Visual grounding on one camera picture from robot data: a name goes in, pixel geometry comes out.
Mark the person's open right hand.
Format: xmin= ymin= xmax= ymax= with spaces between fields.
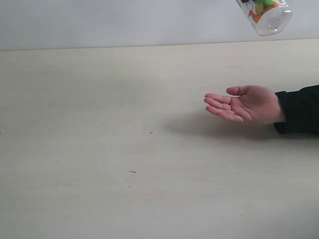
xmin=204 ymin=85 xmax=286 ymax=125

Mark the white tea bottle colourful label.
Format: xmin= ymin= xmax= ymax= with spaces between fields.
xmin=237 ymin=0 xmax=292 ymax=36

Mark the black jacket sleeve forearm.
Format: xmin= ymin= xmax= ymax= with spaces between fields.
xmin=274 ymin=85 xmax=319 ymax=135

